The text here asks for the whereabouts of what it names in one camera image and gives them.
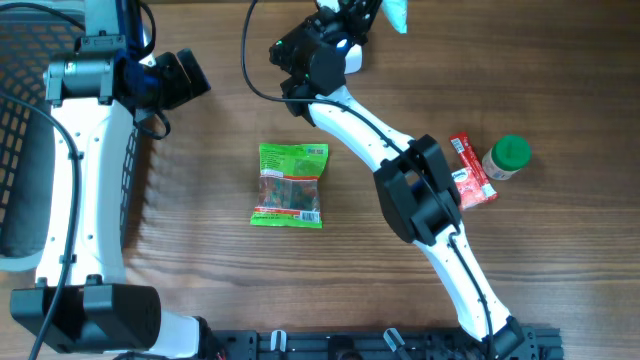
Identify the white barcode scanner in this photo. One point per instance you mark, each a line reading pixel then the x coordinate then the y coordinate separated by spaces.
pixel 353 60

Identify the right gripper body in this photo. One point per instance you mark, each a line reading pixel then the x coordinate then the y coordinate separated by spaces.
pixel 346 29

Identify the teal packet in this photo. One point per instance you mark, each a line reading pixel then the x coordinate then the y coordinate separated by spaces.
pixel 396 12

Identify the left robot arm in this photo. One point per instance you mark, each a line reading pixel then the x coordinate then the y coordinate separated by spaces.
pixel 100 95

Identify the grey plastic shopping basket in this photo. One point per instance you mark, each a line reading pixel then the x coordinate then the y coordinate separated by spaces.
pixel 33 217

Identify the green lid spice jar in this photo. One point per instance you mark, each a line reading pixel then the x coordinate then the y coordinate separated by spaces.
pixel 506 157

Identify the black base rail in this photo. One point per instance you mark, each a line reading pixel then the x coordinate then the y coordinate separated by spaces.
pixel 391 344

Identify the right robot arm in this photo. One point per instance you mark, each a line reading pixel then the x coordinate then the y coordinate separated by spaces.
pixel 417 193

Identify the red Kleenex tissue pack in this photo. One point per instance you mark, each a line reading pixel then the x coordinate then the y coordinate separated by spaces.
pixel 469 188

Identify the green snack bag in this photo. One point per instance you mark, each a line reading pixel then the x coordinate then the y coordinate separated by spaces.
pixel 288 193

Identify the red stick packet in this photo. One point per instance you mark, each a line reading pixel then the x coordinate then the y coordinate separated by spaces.
pixel 468 157

